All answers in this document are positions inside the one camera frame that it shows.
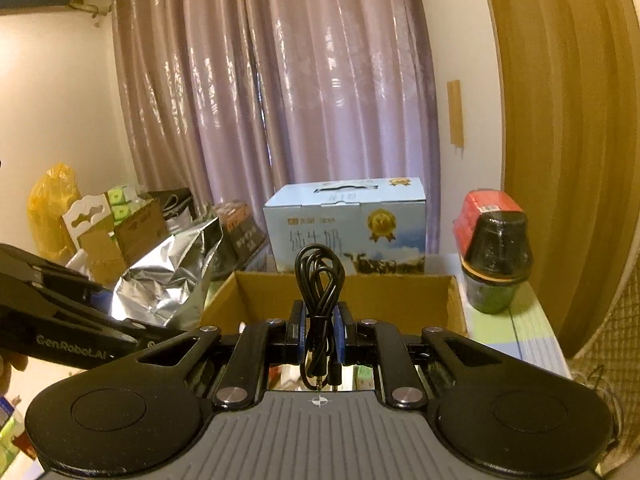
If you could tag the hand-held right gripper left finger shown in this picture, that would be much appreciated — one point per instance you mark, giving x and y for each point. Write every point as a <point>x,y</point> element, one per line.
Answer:
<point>299,332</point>

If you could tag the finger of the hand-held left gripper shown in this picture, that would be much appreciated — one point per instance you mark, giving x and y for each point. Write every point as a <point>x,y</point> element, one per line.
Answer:
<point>135,334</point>
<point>65,287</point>

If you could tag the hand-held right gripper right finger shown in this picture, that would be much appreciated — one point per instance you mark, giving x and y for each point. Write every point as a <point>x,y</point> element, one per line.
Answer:
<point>343,332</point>

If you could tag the silver foil bag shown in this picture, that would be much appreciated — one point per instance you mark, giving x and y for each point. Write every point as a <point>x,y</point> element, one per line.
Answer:
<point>165,280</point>

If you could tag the brown cardboard box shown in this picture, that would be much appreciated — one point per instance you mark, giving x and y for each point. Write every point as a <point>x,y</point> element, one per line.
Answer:
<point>400,300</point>
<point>142,232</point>

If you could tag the cardboard box with white hanger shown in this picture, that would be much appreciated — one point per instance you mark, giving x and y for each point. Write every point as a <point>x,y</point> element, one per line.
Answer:
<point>92,240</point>

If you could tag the yellow plastic bag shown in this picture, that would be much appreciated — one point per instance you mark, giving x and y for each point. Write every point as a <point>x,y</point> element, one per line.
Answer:
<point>50,210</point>

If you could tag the closed brown cardboard box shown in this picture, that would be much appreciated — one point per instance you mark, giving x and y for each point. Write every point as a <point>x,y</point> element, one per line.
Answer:
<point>142,232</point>

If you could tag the green packets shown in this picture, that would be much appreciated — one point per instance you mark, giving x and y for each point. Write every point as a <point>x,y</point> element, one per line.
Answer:
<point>121,202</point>

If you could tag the blue milk carton box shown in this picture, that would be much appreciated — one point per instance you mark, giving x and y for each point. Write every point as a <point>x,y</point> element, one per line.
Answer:
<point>350,225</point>

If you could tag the white paper bag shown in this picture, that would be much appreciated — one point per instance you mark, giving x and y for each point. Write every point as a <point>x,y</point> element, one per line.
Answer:
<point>172,210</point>

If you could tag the red box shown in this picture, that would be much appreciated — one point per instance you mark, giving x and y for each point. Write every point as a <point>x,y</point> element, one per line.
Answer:
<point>480,210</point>

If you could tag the purple curtain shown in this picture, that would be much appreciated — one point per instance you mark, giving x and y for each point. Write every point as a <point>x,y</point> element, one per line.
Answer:
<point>280,85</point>

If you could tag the quilted beige chair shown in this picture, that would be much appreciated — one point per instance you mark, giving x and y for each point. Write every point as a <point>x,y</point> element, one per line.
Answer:
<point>610,340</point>

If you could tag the golden brown curtain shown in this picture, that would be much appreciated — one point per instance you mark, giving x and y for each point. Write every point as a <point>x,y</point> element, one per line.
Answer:
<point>565,110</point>

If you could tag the wooden wall strip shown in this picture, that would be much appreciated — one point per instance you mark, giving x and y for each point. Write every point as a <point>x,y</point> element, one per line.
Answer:
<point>455,112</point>

